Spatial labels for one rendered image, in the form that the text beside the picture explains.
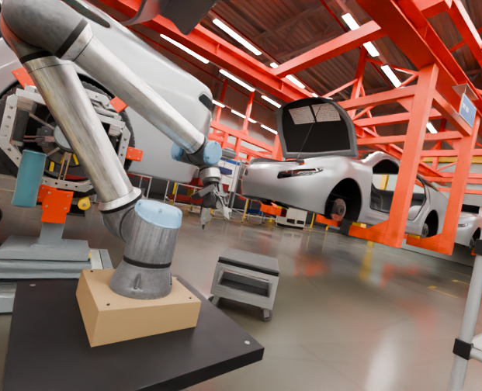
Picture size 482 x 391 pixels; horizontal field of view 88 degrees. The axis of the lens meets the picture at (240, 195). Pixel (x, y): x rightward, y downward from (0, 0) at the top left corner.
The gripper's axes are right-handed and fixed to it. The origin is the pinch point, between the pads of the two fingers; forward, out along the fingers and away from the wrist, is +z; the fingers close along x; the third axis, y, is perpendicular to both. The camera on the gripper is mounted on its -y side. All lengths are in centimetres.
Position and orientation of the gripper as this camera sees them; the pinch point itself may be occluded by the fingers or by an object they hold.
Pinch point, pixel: (213, 225)
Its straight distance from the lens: 103.8
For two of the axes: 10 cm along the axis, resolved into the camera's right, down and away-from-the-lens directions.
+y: 6.2, 1.5, 7.7
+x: -7.6, 3.3, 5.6
